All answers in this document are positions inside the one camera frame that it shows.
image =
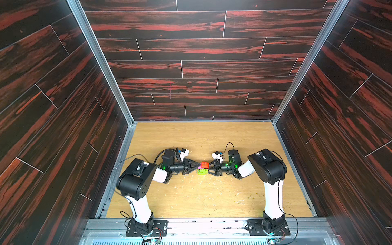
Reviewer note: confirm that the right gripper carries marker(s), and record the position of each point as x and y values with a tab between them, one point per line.
218	167

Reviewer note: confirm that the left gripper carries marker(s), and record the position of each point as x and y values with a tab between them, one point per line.
186	164

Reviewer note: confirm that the red lego brick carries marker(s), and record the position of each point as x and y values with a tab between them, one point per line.
205	165

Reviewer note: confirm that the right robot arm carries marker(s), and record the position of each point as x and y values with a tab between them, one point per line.
270	169

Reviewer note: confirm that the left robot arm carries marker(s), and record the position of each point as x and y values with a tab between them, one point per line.
135	181

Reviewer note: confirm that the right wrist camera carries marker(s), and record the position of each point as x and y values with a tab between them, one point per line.
218	156

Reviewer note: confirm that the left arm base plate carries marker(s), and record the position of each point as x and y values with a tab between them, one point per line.
153	228

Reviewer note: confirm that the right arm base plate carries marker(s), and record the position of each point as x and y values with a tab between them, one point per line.
268	227

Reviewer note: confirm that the aluminium front rail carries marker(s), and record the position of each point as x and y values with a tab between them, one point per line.
210	231

